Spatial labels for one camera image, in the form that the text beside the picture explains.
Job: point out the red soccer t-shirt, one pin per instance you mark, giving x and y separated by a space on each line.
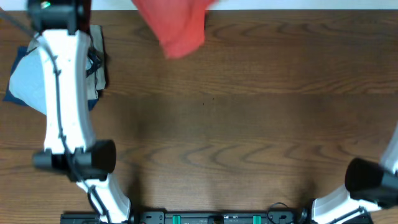
179 25

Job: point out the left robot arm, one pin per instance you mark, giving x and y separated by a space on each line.
70 147

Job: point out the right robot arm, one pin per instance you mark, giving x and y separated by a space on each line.
369 187

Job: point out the folded khaki garment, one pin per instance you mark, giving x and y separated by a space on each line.
68 64

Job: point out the folded navy garment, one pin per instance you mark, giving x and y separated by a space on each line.
9 97

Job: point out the folded black jacket orange trim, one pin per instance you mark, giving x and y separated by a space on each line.
93 62

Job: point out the folded light grey shirt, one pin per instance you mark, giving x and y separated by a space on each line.
27 81

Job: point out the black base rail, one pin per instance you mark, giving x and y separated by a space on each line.
277 213

